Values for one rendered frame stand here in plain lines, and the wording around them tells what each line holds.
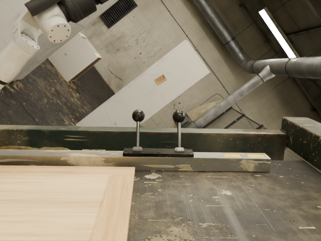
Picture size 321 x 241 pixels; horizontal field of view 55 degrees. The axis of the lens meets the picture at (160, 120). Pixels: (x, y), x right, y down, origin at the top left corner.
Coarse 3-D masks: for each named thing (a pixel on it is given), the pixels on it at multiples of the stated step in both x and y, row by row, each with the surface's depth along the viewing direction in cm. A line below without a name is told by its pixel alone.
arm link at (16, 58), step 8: (8, 48) 80; (16, 48) 80; (0, 56) 81; (8, 56) 81; (16, 56) 81; (24, 56) 82; (0, 64) 81; (8, 64) 81; (16, 64) 82; (24, 64) 84; (0, 72) 81; (8, 72) 82; (16, 72) 84; (0, 80) 83; (8, 80) 84; (0, 88) 85
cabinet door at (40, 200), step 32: (0, 192) 68; (32, 192) 69; (64, 192) 69; (96, 192) 70; (128, 192) 70; (0, 224) 56; (32, 224) 57; (64, 224) 57; (96, 224) 57; (128, 224) 59
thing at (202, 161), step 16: (0, 160) 85; (16, 160) 85; (32, 160) 86; (48, 160) 86; (64, 160) 86; (80, 160) 86; (96, 160) 86; (112, 160) 86; (128, 160) 87; (144, 160) 87; (160, 160) 87; (176, 160) 87; (192, 160) 87; (208, 160) 87; (224, 160) 88; (240, 160) 88; (256, 160) 88
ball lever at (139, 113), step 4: (136, 112) 90; (140, 112) 90; (132, 116) 91; (136, 116) 90; (140, 116) 90; (144, 116) 91; (136, 120) 91; (140, 120) 91; (136, 128) 90; (136, 132) 90; (136, 136) 90; (136, 140) 89; (136, 144) 89; (136, 148) 88; (140, 148) 88
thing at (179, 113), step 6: (174, 114) 91; (180, 114) 90; (174, 120) 91; (180, 120) 91; (180, 126) 91; (180, 132) 90; (180, 138) 90; (180, 144) 89; (174, 150) 90; (180, 150) 88
